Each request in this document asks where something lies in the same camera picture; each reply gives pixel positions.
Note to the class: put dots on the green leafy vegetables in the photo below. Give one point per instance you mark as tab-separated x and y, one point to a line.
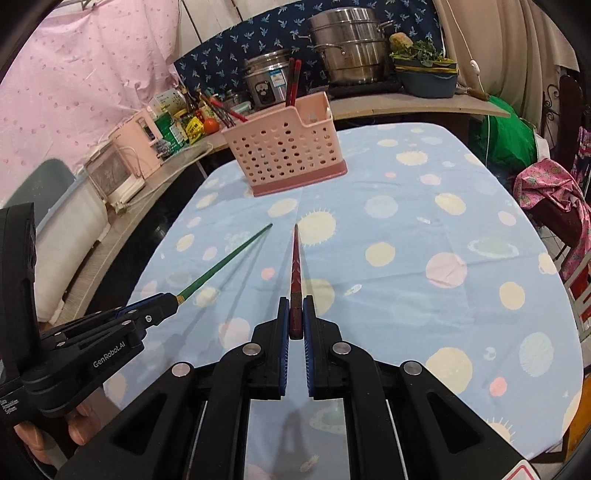
415	50

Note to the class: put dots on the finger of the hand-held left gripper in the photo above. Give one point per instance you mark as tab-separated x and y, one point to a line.
157	314
138	302

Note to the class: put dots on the white toaster oven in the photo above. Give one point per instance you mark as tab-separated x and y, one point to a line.
115	175

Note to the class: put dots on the pink floral cloth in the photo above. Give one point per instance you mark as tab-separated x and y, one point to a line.
549	184

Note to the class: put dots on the black induction cooktop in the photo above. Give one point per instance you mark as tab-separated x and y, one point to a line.
364	88

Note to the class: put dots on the person's left hand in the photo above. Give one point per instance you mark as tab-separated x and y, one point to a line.
85	424

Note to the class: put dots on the red plastic stool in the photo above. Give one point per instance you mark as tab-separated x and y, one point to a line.
581	295

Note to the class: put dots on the beige curtain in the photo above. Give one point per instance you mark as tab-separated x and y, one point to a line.
508	37

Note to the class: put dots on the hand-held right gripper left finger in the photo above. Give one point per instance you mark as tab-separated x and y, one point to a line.
284	332

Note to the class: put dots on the navy printed cloth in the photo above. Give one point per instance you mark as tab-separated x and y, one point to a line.
221	50

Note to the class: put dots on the steel rice cooker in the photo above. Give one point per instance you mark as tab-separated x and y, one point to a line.
265	78

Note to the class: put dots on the dark metal chair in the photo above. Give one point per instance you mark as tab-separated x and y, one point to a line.
570	106

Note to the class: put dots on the white storage box grey lid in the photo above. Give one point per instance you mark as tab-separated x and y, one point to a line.
64	230

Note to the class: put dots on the pink perforated utensil basket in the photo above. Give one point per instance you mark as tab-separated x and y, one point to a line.
286	147

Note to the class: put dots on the orange round fruit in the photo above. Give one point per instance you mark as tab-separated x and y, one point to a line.
210	125

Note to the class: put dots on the large steel steamer pot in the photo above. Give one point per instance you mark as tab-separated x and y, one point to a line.
353	46

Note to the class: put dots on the pink kitchen appliance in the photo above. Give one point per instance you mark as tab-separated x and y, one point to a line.
136	138

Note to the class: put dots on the wooden rolling pin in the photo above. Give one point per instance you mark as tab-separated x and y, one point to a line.
475	94

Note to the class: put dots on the blue dotted tablecloth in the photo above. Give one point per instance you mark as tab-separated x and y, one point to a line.
406	221

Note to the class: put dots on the green plastic bag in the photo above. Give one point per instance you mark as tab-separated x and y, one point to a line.
505	134

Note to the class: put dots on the pink dotted curtain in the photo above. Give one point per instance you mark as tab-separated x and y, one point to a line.
69	83

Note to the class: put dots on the cluster of condiment bottles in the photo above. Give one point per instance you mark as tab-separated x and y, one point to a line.
184	115

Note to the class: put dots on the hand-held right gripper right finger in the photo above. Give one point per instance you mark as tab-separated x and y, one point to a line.
308	341

